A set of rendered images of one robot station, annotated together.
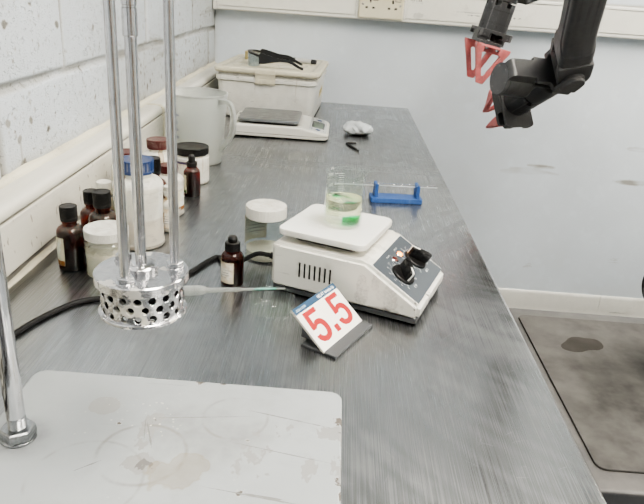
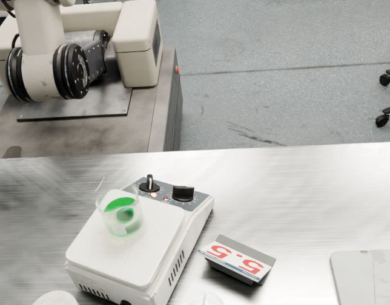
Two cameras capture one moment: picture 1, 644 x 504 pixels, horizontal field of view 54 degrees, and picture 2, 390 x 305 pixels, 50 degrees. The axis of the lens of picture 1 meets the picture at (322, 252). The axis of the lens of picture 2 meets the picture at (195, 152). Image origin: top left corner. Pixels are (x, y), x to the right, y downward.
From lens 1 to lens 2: 0.73 m
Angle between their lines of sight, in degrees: 70
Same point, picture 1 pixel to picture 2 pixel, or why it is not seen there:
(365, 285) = (196, 226)
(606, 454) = not seen: hidden behind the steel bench
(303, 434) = (386, 272)
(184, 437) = not seen: outside the picture
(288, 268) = (165, 293)
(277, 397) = (352, 292)
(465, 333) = (217, 178)
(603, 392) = not seen: hidden behind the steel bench
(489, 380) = (275, 172)
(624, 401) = (82, 151)
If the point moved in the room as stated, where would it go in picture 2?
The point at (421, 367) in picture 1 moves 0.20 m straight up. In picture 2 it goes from (271, 206) to (277, 106)
